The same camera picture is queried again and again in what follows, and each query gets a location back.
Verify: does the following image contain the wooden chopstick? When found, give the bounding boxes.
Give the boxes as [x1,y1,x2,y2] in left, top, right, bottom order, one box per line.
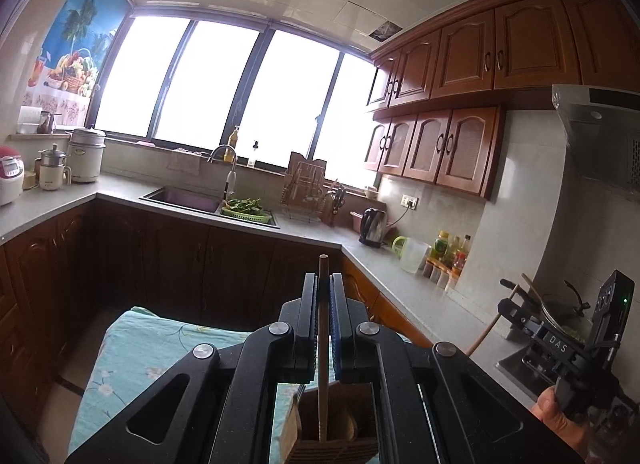
[467,314,502,358]
[318,254,332,445]

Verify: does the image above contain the large white steamer pot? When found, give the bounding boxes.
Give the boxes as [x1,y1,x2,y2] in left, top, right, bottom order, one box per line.
[67,126,107,184]

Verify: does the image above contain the black kettle cable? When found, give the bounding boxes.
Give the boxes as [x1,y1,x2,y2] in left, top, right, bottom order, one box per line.
[385,204,414,232]

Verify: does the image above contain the small electric cooking pot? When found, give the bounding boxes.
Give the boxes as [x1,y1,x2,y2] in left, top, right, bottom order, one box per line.
[39,144,72,191]

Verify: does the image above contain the dark framed window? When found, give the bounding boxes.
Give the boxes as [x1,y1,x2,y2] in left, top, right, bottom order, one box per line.
[94,13,382,191]

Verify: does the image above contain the wooden cutting board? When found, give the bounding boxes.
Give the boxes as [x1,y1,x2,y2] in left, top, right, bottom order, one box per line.
[287,151,326,186]

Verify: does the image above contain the stainless range hood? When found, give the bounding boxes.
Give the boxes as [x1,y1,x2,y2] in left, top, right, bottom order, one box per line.
[552,84,640,195]

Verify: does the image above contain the kitchen sink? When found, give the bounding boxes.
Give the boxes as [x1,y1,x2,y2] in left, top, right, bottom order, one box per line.
[139,186,281,230]

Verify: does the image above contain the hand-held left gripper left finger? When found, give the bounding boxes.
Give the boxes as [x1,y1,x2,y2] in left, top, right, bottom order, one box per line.
[65,272,320,464]

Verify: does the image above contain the wire dish rack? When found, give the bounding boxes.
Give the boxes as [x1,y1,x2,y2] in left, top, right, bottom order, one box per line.
[279,161,327,225]

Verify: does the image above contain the clear pitcher with green handle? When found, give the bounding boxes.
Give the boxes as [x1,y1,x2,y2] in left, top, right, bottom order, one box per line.
[391,236,432,275]

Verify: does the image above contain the steel electric kettle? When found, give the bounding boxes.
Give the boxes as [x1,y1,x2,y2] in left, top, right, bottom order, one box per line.
[358,207,389,249]

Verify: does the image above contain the row of wooden base cabinets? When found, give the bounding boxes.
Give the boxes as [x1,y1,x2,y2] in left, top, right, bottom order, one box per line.
[0,196,436,445]

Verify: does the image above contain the green leafy vegetables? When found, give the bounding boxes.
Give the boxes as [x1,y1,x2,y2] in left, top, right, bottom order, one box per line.
[226,198,264,218]

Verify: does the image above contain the red and white rice cooker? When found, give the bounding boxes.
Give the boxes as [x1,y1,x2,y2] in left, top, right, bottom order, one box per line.
[0,145,25,207]

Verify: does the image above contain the teal floral tablecloth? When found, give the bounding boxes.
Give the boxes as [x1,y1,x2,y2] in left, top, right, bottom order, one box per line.
[67,306,416,464]

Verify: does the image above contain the dark sauce bottle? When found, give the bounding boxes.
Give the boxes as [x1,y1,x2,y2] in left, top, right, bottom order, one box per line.
[452,234,473,278]

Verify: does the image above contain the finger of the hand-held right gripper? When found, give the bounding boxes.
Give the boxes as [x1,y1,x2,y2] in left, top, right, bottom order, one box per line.
[497,297,544,334]

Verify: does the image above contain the green strainer basket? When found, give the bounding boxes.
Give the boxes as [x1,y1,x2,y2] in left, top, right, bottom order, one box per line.
[220,198,274,224]

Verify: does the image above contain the person's right hand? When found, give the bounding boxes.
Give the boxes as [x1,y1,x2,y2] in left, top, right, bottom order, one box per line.
[530,385,594,451]

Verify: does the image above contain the wooden utensil holder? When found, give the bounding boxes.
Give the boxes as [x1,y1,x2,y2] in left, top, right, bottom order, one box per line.
[277,383,381,464]

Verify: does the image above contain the chrome faucet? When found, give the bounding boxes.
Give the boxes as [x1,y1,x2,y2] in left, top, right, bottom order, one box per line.
[207,144,239,206]

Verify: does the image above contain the wok with glass lid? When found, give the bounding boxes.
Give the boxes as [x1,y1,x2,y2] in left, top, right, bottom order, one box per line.
[539,279,601,342]

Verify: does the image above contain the beach and fruit poster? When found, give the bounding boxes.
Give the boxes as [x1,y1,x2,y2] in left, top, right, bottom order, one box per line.
[25,0,132,128]

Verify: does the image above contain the knife block with knives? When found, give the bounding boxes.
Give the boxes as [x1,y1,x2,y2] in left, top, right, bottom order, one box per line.
[322,179,347,228]

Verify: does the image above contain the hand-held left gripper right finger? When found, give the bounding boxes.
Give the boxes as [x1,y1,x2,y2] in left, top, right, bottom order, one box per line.
[328,272,586,464]

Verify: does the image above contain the white plastic container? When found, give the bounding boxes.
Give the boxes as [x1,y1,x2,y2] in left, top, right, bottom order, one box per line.
[17,106,43,135]

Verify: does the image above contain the row of wooden wall cabinets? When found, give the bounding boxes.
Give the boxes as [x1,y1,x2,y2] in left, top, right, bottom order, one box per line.
[364,0,640,201]

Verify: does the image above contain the green label oil bottle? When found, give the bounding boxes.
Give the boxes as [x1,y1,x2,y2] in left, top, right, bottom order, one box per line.
[432,230,451,263]

